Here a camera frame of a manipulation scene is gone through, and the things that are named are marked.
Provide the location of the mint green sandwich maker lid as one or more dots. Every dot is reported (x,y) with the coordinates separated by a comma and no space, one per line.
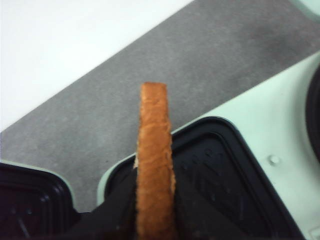
(34,203)

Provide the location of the mint green breakfast maker base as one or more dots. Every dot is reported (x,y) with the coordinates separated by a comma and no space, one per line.
(252,160)

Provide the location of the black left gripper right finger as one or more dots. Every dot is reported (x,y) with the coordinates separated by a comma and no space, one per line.
(196,219)

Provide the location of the white bread slice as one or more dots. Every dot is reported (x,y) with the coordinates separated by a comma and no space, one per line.
(155,182)

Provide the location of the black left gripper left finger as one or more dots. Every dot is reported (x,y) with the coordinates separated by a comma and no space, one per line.
(114,219)

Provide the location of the black round frying pan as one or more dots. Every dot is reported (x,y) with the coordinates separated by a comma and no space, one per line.
(312,113)

